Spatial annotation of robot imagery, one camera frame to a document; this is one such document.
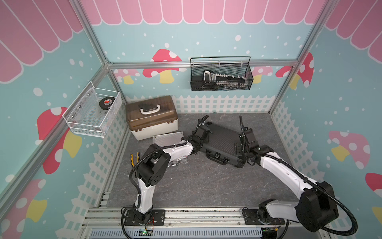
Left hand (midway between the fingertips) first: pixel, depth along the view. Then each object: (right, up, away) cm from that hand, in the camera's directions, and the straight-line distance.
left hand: (203, 134), depth 97 cm
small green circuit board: (-29, -47, -25) cm, 61 cm away
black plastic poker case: (+10, -7, -7) cm, 14 cm away
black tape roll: (-53, +18, -17) cm, 59 cm away
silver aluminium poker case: (-26, -4, +3) cm, 26 cm away
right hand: (+22, -6, -10) cm, 25 cm away
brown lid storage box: (-32, +11, -5) cm, 35 cm away
